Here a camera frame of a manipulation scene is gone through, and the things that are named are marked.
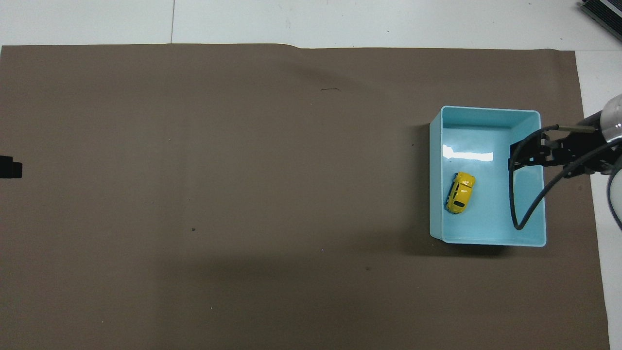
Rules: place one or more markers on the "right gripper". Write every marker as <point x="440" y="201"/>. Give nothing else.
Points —
<point x="583" y="146"/>

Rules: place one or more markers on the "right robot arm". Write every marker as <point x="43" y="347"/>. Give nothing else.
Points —
<point x="613" y="116"/>

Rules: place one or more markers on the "yellow toy beetle car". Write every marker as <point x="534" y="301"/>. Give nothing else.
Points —
<point x="460" y="193"/>

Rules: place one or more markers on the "light blue plastic bin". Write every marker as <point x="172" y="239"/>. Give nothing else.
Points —
<point x="486" y="223"/>

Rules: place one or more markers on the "black stand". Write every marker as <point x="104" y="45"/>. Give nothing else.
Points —
<point x="605" y="12"/>

